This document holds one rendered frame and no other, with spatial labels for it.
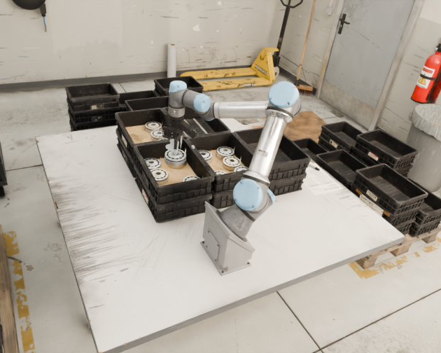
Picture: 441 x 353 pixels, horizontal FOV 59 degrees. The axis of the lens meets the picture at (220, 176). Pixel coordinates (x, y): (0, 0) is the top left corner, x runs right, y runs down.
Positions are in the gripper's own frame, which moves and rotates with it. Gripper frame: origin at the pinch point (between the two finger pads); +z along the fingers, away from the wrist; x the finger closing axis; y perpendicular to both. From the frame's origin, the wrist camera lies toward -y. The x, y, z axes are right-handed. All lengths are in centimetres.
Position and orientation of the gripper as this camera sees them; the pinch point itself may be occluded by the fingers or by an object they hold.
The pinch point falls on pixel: (178, 152)
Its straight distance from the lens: 194.9
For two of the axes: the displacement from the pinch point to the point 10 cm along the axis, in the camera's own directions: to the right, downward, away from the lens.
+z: -1.2, 8.3, 5.5
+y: -9.7, -2.1, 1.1
